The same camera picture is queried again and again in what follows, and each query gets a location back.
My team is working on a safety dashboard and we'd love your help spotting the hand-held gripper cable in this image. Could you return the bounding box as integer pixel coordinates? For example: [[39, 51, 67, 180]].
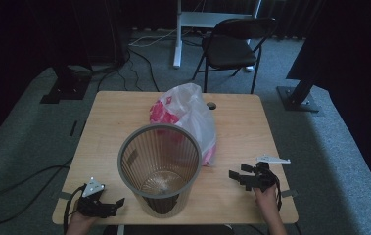
[[62, 184, 88, 235], [268, 175, 284, 212]]

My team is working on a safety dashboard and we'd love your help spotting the long black floor cable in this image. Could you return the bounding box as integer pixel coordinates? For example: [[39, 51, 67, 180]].
[[0, 158, 73, 225]]

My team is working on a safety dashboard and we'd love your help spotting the left hand-held gripper cable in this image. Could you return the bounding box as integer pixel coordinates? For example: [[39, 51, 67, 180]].
[[62, 184, 88, 235]]

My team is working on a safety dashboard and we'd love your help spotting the person's left hand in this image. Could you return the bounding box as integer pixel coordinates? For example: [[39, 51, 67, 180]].
[[66, 210, 99, 233]]

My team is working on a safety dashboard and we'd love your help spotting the red pink crumpled wrapper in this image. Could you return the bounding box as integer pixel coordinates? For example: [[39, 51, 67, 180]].
[[149, 96, 181, 127]]

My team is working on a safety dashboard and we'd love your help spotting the black folding chair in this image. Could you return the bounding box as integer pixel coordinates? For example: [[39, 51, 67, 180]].
[[191, 17, 277, 95]]

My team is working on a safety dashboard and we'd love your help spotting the black metal stand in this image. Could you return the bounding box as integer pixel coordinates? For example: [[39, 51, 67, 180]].
[[39, 63, 92, 105], [276, 77, 320, 114]]

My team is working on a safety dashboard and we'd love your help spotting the white floor cable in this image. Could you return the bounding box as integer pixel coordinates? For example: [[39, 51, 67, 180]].
[[128, 28, 178, 48]]

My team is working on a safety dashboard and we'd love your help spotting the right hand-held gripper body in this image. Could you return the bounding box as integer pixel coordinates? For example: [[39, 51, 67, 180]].
[[244, 154, 292, 194]]

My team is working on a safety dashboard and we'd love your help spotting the white desk frame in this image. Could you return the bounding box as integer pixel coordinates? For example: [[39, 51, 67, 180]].
[[172, 0, 263, 72]]

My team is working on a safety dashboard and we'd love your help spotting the person's right hand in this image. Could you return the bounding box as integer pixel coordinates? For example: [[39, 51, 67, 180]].
[[253, 185, 281, 213]]

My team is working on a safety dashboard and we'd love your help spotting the translucent white plastic bag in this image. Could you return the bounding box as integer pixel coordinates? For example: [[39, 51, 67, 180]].
[[149, 82, 218, 167]]

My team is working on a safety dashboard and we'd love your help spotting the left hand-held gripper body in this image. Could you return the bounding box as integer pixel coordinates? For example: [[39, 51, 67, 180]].
[[75, 176, 119, 219]]

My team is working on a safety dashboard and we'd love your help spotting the right hand-held gripper cable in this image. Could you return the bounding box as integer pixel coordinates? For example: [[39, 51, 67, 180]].
[[268, 175, 284, 212]]

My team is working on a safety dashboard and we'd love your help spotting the grey ribbed waste bin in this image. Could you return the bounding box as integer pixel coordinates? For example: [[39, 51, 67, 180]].
[[116, 123, 204, 219]]

